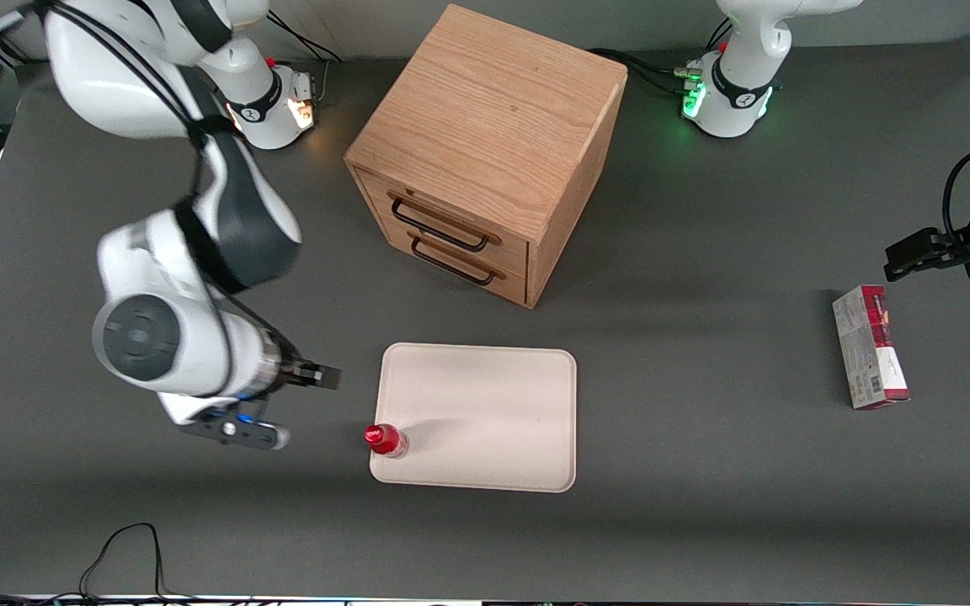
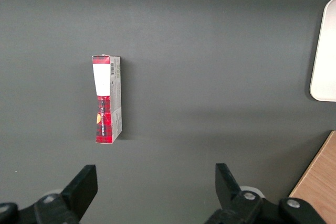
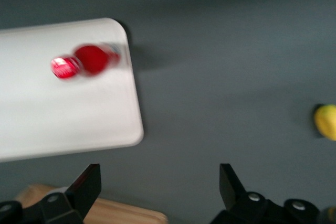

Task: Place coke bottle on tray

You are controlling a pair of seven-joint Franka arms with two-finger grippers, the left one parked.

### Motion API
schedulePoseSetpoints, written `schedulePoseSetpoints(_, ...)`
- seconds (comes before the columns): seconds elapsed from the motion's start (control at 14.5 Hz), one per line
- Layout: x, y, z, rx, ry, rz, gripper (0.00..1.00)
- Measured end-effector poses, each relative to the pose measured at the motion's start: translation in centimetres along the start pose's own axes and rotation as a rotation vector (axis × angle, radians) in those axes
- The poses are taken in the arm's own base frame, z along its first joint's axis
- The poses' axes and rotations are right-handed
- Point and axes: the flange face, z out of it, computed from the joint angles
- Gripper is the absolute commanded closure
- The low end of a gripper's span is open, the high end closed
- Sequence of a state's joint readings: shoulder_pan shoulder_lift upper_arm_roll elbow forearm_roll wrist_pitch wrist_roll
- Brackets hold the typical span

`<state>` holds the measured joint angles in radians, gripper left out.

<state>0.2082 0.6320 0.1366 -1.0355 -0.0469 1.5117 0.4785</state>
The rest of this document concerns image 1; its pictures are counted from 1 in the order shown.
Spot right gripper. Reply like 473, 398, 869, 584
157, 357, 343, 425

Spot red coke bottle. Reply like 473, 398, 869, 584
364, 423, 410, 460

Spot white rectangular tray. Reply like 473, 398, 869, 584
369, 342, 578, 494

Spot red and grey carton box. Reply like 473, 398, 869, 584
831, 284, 912, 412

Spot wooden two-drawer cabinet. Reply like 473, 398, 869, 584
344, 3, 630, 311

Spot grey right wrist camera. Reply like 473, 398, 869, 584
180, 414, 292, 452

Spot black lower drawer handle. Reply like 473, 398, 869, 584
410, 237, 497, 286

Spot black drawer handle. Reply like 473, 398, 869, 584
410, 237, 497, 286
390, 198, 491, 253

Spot black upper drawer handle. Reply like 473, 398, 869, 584
390, 198, 491, 253

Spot black cable at table edge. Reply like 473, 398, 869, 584
0, 522, 200, 605

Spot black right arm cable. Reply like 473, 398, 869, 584
30, 0, 322, 373

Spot black right base cables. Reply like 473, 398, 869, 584
264, 10, 344, 107

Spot black base cables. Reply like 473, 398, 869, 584
264, 10, 344, 107
588, 45, 706, 98

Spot black left base cables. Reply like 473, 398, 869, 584
588, 45, 706, 98

